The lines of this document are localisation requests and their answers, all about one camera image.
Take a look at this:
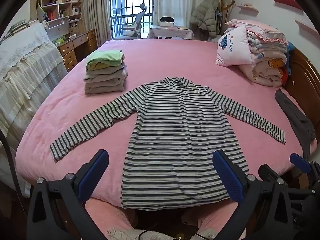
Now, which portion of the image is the black cable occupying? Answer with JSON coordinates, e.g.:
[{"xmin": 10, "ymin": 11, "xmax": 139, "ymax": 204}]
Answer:
[{"xmin": 0, "ymin": 129, "xmax": 19, "ymax": 205}]

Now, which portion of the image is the wooden headboard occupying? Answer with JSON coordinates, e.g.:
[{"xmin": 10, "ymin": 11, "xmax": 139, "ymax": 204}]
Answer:
[{"xmin": 282, "ymin": 49, "xmax": 320, "ymax": 155}]

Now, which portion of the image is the small table with floral cloth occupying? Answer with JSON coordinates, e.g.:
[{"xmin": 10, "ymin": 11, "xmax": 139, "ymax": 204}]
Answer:
[{"xmin": 147, "ymin": 25, "xmax": 195, "ymax": 40}]

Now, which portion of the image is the white wire shelf basket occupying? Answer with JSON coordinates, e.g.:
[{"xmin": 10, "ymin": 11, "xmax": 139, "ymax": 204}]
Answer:
[{"xmin": 46, "ymin": 14, "xmax": 83, "ymax": 30}]

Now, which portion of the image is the pink wall shelf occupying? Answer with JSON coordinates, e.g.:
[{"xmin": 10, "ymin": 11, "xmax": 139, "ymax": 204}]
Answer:
[
  {"xmin": 236, "ymin": 4, "xmax": 259, "ymax": 12},
  {"xmin": 294, "ymin": 19, "xmax": 320, "ymax": 37}
]

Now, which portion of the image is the stack of books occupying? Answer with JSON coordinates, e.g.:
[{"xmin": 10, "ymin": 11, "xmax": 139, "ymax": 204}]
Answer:
[{"xmin": 0, "ymin": 19, "xmax": 40, "ymax": 43}]

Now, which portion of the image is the grey office chair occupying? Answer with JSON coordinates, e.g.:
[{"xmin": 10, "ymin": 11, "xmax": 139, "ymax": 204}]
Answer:
[{"xmin": 114, "ymin": 3, "xmax": 148, "ymax": 40}]

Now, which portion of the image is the yellow folded garment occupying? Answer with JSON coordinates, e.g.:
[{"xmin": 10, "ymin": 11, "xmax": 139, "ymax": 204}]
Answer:
[{"xmin": 87, "ymin": 62, "xmax": 112, "ymax": 71}]

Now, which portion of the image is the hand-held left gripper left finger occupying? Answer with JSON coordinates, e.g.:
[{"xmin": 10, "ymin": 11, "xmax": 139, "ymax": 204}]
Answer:
[{"xmin": 26, "ymin": 149, "xmax": 110, "ymax": 240}]

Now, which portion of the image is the cartoon print folded quilt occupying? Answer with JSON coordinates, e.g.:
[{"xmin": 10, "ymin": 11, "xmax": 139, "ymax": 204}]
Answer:
[{"xmin": 246, "ymin": 40, "xmax": 290, "ymax": 87}]

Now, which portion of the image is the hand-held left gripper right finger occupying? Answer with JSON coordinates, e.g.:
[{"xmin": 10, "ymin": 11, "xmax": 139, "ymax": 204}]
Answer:
[{"xmin": 212, "ymin": 149, "xmax": 298, "ymax": 240}]

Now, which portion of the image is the wooden desk with drawers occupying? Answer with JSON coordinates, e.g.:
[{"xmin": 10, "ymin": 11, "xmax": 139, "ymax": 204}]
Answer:
[{"xmin": 57, "ymin": 29, "xmax": 98, "ymax": 72}]

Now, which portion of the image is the dark grey garment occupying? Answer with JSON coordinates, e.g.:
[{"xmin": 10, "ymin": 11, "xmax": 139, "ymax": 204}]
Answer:
[{"xmin": 274, "ymin": 88, "xmax": 317, "ymax": 155}]

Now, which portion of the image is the pink bed blanket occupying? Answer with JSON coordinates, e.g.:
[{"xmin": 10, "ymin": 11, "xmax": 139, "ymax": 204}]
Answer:
[{"xmin": 15, "ymin": 39, "xmax": 312, "ymax": 207}]

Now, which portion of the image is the olive puffer jacket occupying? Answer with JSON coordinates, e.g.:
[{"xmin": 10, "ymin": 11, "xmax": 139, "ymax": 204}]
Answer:
[{"xmin": 190, "ymin": 0, "xmax": 220, "ymax": 38}]

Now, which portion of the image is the green folded shirt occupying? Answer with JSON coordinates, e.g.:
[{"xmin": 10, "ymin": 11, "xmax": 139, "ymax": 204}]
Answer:
[{"xmin": 86, "ymin": 50, "xmax": 125, "ymax": 72}]

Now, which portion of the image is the wooden coat rack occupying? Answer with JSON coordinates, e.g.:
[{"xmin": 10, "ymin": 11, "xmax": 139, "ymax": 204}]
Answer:
[{"xmin": 219, "ymin": 0, "xmax": 237, "ymax": 34}]

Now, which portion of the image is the green folder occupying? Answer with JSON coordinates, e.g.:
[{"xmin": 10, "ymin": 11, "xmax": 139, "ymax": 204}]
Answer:
[{"xmin": 37, "ymin": 0, "xmax": 46, "ymax": 22}]

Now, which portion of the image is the white printed pillow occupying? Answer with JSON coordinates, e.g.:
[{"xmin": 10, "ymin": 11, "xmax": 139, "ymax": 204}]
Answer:
[{"xmin": 215, "ymin": 26, "xmax": 258, "ymax": 68}]

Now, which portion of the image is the striped long-sleeve shirt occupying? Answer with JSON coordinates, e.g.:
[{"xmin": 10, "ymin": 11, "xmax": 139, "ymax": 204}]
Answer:
[{"xmin": 49, "ymin": 76, "xmax": 287, "ymax": 210}]

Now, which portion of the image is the beige folded garment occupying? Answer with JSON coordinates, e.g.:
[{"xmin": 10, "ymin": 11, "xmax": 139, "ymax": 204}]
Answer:
[{"xmin": 84, "ymin": 65, "xmax": 128, "ymax": 84}]

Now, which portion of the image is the white lace-covered furniture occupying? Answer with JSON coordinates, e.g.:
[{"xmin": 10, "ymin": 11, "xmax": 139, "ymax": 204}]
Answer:
[{"xmin": 0, "ymin": 24, "xmax": 68, "ymax": 198}]

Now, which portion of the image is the wooden bookshelf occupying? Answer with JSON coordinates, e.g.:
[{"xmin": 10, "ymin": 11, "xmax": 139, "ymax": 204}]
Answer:
[{"xmin": 41, "ymin": 0, "xmax": 83, "ymax": 30}]

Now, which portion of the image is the blue knitted cloth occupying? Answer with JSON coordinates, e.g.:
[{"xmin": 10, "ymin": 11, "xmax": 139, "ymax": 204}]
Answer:
[{"xmin": 286, "ymin": 41, "xmax": 295, "ymax": 77}]

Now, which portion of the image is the beige curtain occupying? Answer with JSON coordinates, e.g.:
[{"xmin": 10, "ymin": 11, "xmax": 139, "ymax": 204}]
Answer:
[{"xmin": 82, "ymin": 0, "xmax": 112, "ymax": 48}]

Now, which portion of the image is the red wall shelf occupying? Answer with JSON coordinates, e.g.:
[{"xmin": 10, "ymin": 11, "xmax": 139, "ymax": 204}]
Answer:
[{"xmin": 269, "ymin": 0, "xmax": 303, "ymax": 10}]

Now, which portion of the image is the window with metal grille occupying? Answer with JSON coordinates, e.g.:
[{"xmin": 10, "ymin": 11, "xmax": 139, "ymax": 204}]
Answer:
[{"xmin": 109, "ymin": 0, "xmax": 156, "ymax": 40}]

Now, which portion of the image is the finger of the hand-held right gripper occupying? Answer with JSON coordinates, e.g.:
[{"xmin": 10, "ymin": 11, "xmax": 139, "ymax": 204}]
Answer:
[
  {"xmin": 258, "ymin": 164, "xmax": 285, "ymax": 184},
  {"xmin": 289, "ymin": 152, "xmax": 320, "ymax": 193}
]

